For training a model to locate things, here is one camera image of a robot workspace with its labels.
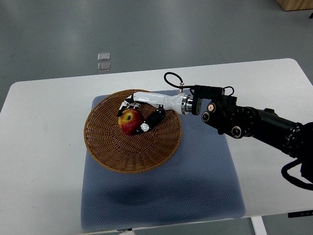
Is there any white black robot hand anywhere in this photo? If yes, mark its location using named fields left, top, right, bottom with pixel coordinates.
left=117, top=92, right=193, bottom=135

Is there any red yellow apple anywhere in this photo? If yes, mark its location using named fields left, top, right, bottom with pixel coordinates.
left=118, top=109, right=144, bottom=136

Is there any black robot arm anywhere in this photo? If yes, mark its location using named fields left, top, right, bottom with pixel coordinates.
left=187, top=85, right=313, bottom=190

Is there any brown wicker basket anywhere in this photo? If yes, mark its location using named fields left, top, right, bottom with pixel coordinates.
left=84, top=89, right=182, bottom=174

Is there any blue grey foam mat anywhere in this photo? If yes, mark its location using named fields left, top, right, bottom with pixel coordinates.
left=81, top=114, right=246, bottom=231

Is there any lower metal floor plate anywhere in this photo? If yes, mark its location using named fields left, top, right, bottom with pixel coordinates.
left=98, top=62, right=111, bottom=72

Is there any metal floor plate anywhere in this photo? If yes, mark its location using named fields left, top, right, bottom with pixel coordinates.
left=97, top=52, right=111, bottom=61
left=98, top=62, right=111, bottom=72

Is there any upper metal floor plate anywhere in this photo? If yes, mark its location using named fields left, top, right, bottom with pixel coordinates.
left=97, top=52, right=111, bottom=61

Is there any white table leg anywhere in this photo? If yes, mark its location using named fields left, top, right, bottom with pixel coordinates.
left=250, top=216, right=267, bottom=235

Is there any wooden box corner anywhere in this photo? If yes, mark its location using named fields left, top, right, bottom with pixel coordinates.
left=276, top=0, right=313, bottom=11

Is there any black table control panel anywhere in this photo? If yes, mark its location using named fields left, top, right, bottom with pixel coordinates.
left=288, top=210, right=313, bottom=218

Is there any black looped cable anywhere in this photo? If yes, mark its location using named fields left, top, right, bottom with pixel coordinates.
left=163, top=71, right=196, bottom=94

